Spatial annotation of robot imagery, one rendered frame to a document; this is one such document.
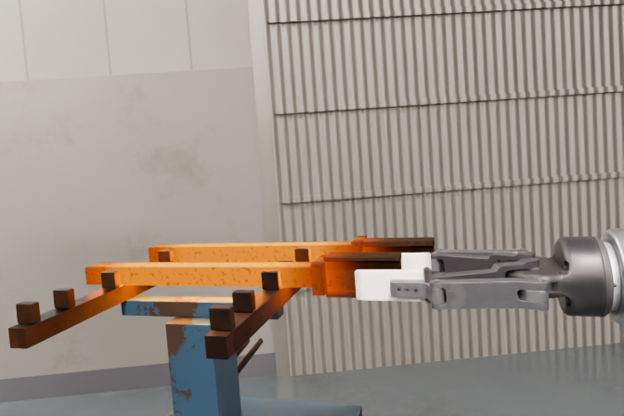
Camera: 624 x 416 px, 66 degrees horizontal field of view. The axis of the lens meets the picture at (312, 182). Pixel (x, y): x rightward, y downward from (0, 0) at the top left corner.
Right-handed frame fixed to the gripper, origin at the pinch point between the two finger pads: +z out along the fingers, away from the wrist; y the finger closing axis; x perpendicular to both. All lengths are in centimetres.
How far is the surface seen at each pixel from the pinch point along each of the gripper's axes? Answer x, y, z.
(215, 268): 1.1, -1.5, 19.8
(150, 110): 41, 158, 138
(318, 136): 22, 184, 59
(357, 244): 1.4, 9.6, 5.3
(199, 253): 0.3, 10.5, 29.0
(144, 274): 0.4, -1.5, 29.6
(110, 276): 0.6, -3.1, 33.2
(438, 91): 40, 207, 0
